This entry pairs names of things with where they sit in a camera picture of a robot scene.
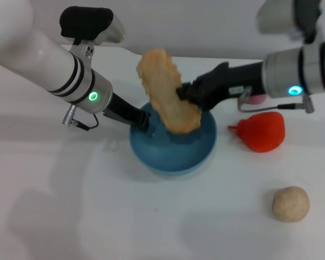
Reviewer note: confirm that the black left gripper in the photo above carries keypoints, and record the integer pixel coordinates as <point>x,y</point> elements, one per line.
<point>122,112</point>

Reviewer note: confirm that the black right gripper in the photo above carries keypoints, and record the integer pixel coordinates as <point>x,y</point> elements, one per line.
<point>227,81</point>

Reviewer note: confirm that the long toasted bread loaf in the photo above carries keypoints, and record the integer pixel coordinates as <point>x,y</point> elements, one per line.
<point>165,89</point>

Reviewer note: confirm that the blue plastic bowl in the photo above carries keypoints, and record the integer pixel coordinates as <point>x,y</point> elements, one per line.
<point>173,154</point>

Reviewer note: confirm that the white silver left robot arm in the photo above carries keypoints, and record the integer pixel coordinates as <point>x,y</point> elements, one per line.
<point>43,62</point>

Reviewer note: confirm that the pink toy peach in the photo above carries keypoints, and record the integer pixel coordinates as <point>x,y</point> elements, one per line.
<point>256,100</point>

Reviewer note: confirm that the red toy pear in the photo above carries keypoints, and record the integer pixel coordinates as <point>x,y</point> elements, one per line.
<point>262,132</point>

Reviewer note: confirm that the round beige bun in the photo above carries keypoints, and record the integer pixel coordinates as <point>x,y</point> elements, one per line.
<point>291,204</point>

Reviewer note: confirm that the left wrist camera housing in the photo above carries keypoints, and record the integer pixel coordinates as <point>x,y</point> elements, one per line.
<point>89,23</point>

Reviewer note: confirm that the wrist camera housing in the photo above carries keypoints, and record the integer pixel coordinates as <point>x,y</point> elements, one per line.
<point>89,23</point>
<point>287,16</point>

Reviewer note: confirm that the right wrist camera housing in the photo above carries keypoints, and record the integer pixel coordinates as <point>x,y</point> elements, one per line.
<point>287,16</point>

